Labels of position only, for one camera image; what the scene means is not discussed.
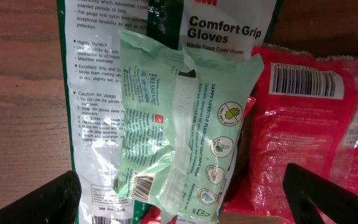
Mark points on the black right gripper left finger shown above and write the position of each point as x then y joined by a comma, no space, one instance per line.
56,202

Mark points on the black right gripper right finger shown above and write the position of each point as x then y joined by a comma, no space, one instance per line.
308,194

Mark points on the red chips bag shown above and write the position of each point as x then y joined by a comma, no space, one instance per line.
305,112

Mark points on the light green wipes pack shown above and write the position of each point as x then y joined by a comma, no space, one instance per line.
183,116

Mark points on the green white glove package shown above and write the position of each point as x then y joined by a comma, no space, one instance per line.
89,37

